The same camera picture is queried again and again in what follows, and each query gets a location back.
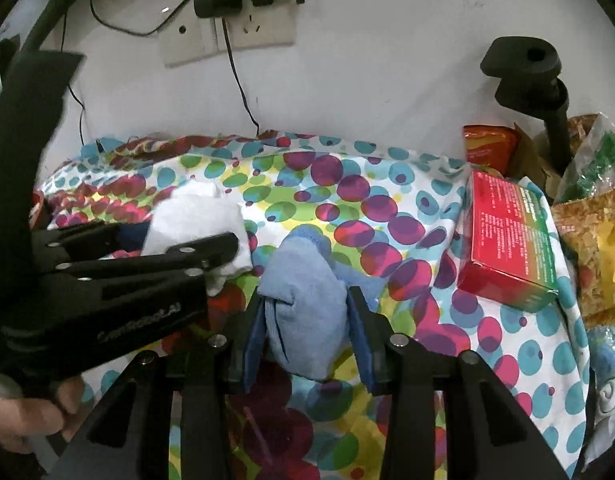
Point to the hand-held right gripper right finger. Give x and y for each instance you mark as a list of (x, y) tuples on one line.
[(365, 355)]

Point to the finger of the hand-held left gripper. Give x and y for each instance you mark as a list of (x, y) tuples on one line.
[(87, 237), (202, 251)]

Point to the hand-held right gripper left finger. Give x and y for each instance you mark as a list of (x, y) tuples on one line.
[(252, 355)]

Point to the white sock bundle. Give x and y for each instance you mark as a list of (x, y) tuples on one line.
[(187, 215)]

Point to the blue sock bundle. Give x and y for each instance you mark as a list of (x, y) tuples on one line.
[(302, 300)]

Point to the person's left hand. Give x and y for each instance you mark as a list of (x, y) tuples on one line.
[(22, 412)]

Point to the colourful polka dot cloth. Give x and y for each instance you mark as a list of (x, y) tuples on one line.
[(377, 210)]

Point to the red and green box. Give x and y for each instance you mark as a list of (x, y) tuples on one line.
[(502, 240)]

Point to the blue plastic bag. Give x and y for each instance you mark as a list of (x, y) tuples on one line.
[(607, 355)]

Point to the orange-red snack bag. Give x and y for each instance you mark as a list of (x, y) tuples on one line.
[(487, 145)]

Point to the white rolled sock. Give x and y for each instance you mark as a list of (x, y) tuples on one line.
[(607, 400)]

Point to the brown paper bag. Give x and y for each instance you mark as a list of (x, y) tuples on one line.
[(530, 157)]

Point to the clear bag of yellow chips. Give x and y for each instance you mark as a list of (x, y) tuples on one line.
[(602, 250)]

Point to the green and white plastic bag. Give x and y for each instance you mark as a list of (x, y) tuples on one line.
[(597, 160)]

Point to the black clamp stand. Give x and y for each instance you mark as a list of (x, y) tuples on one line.
[(517, 60)]

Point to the white coaxial wall plate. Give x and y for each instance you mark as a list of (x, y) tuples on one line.
[(187, 45)]

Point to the white power wall socket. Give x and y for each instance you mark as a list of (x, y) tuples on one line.
[(267, 30)]

